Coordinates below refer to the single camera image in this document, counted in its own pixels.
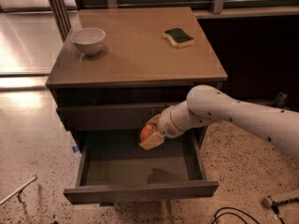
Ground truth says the brown drawer cabinet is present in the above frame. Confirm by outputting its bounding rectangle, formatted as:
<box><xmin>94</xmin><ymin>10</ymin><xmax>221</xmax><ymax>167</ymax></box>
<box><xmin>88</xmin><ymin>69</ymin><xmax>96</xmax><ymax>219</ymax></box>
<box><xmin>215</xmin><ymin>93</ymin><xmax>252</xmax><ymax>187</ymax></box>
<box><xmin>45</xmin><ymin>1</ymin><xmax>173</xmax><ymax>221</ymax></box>
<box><xmin>45</xmin><ymin>7</ymin><xmax>228</xmax><ymax>217</ymax></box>

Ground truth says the small grey floor box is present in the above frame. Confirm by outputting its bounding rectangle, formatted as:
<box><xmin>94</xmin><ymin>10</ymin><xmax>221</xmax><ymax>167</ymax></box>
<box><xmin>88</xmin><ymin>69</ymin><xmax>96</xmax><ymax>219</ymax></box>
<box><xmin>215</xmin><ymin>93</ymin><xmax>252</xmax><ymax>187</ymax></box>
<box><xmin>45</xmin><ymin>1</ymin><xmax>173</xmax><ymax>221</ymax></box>
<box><xmin>273</xmin><ymin>91</ymin><xmax>288</xmax><ymax>107</ymax></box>

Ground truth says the blue tape piece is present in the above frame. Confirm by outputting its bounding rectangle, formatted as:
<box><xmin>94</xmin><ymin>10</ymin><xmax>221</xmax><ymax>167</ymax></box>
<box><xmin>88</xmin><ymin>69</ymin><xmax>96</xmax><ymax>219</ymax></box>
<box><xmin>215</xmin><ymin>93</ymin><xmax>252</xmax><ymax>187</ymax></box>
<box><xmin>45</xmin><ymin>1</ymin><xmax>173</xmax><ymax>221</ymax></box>
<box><xmin>72</xmin><ymin>146</ymin><xmax>79</xmax><ymax>153</ymax></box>

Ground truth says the black cable on floor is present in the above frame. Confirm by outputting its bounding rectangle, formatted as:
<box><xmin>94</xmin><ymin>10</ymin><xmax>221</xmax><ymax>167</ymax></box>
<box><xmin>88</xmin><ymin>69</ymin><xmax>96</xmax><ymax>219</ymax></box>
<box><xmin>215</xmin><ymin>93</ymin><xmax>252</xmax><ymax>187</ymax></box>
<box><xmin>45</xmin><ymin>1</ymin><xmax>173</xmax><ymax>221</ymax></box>
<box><xmin>211</xmin><ymin>206</ymin><xmax>261</xmax><ymax>224</ymax></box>

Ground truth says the red apple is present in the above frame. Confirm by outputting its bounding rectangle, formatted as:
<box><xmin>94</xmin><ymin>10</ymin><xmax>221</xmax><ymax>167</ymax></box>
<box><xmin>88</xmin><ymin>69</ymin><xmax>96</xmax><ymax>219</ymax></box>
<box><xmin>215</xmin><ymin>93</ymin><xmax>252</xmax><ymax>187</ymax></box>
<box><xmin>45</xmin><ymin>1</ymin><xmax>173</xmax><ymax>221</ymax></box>
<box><xmin>140</xmin><ymin>124</ymin><xmax>156</xmax><ymax>141</ymax></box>

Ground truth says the grey power strip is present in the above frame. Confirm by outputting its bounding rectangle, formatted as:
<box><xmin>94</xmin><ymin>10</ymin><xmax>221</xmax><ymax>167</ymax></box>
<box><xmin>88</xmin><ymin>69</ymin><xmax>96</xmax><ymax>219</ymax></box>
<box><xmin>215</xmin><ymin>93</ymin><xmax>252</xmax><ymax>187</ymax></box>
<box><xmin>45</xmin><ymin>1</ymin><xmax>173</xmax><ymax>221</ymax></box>
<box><xmin>262</xmin><ymin>189</ymin><xmax>299</xmax><ymax>208</ymax></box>

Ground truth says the green yellow sponge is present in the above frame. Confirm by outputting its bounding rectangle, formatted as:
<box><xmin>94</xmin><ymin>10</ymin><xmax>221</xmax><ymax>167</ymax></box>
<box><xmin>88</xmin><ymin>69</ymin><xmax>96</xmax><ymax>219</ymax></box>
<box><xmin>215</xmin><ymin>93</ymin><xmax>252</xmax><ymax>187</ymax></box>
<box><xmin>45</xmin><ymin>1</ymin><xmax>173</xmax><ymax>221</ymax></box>
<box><xmin>164</xmin><ymin>28</ymin><xmax>194</xmax><ymax>49</ymax></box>

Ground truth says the metal rod on floor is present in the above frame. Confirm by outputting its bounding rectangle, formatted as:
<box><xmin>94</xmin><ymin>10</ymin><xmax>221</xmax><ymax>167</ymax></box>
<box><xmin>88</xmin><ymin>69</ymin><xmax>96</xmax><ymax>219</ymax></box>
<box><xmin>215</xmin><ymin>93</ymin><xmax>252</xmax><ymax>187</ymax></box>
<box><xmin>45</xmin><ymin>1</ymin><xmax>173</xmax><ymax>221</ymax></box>
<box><xmin>0</xmin><ymin>175</ymin><xmax>37</xmax><ymax>206</ymax></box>

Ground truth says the white ceramic bowl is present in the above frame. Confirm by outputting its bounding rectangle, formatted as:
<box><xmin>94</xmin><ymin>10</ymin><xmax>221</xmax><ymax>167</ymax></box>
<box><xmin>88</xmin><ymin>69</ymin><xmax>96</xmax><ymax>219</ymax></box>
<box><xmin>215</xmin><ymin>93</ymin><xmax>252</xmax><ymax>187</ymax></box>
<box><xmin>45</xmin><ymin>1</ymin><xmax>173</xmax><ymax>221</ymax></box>
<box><xmin>70</xmin><ymin>27</ymin><xmax>106</xmax><ymax>56</ymax></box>

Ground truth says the open middle drawer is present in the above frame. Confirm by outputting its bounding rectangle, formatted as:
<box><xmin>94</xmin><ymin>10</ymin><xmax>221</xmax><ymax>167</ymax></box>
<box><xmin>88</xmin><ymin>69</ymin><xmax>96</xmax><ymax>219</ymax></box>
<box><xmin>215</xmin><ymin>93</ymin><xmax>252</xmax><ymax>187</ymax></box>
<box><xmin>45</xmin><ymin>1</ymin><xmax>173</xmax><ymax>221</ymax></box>
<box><xmin>64</xmin><ymin>130</ymin><xmax>219</xmax><ymax>204</ymax></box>

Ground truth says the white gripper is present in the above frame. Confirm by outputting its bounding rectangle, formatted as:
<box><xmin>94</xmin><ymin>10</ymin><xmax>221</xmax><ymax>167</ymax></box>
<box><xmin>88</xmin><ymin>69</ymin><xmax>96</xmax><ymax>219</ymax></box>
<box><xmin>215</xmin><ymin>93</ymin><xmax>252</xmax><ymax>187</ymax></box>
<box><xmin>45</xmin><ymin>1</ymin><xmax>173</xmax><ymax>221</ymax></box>
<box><xmin>139</xmin><ymin>105</ymin><xmax>181</xmax><ymax>150</ymax></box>

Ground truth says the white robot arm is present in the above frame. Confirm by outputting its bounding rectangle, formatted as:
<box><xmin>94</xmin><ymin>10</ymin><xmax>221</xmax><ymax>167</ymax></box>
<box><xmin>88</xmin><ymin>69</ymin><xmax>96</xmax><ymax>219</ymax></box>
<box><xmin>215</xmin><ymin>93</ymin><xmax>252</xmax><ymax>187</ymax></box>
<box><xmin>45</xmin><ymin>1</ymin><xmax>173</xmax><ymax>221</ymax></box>
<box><xmin>140</xmin><ymin>85</ymin><xmax>299</xmax><ymax>156</ymax></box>

